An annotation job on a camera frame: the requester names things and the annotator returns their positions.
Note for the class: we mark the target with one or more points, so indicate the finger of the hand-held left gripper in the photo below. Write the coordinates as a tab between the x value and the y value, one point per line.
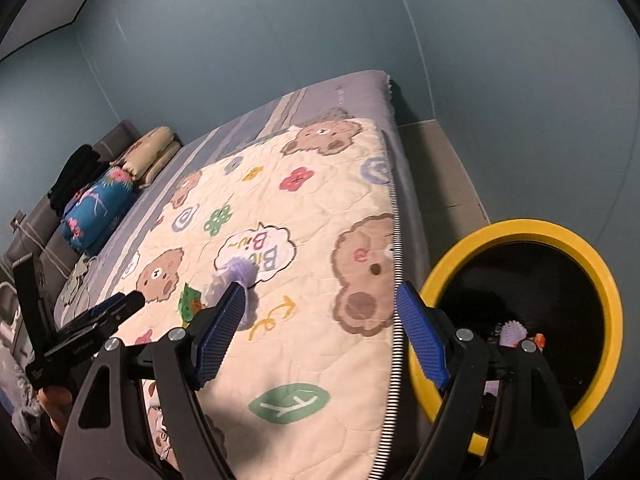
130	305
105	309

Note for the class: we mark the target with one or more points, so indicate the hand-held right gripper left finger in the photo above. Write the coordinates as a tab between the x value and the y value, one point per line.
220	335

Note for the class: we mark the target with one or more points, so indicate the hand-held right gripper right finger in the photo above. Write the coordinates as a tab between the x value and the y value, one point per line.
420	335

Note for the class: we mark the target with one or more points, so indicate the green snack wrapper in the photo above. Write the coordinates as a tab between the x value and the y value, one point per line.
191	302

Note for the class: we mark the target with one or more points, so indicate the purple spiky ball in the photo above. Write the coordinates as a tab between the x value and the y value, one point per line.
239	270
512	335

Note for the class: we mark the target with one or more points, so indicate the small orange scrap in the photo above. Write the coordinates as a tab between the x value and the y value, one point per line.
539	338

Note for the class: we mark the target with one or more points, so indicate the yellow rimmed black bin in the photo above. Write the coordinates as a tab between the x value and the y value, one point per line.
607	270

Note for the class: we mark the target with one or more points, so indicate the person's left hand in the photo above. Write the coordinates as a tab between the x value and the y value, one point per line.
56	405

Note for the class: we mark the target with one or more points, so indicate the pale green power strip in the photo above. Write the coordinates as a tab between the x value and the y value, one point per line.
77	285

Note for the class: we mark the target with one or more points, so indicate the bear printed blanket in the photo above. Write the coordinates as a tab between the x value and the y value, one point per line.
310	360

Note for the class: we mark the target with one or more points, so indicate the grey bed headboard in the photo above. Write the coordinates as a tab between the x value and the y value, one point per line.
35	240

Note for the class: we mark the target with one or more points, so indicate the blue floral folded quilt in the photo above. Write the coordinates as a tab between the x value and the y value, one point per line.
97	210

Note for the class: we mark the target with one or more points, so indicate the black clothes pile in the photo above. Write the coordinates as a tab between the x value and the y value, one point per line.
75	175

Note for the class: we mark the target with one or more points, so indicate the beige patterned pillows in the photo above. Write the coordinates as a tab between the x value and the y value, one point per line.
150	157

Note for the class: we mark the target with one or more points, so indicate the bed with striped sheet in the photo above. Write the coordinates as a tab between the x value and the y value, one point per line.
350	95

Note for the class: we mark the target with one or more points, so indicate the wall socket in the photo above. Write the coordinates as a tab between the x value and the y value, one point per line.
18	221

